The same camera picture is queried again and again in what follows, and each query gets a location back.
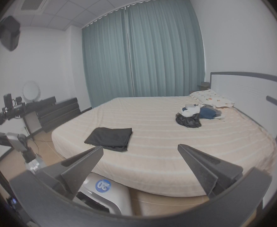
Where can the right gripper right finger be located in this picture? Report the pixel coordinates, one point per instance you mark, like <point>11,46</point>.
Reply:
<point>204,171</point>

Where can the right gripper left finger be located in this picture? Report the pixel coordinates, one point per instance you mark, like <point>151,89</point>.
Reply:
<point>79,171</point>

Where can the black T-shirt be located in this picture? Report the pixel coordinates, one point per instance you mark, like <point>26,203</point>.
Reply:
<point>110,137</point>

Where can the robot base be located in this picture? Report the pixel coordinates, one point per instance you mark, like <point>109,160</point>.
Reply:
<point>103,197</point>

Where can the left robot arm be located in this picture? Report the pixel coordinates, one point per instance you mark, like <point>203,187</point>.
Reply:
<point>15,141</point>

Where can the bed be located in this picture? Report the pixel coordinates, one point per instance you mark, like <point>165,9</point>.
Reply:
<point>164,145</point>

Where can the pile of clothes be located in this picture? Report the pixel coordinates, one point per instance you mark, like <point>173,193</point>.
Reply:
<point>207,112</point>

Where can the black satin garment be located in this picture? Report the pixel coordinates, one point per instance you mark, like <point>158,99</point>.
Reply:
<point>188,121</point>

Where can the black chest of drawers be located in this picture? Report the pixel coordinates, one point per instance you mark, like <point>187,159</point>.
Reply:
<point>60,113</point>

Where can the white printed pillow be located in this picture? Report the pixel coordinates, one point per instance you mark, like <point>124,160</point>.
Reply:
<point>211,97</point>

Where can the grey bedside table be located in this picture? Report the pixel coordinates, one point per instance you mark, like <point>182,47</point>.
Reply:
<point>204,85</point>

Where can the round white mirror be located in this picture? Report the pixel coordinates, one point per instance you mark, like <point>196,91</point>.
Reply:
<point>31,91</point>

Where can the blue-green curtain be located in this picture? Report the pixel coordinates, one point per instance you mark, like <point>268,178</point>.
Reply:
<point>166,51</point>
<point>105,63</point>

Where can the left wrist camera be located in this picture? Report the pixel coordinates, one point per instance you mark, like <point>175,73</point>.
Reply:
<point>18,100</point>

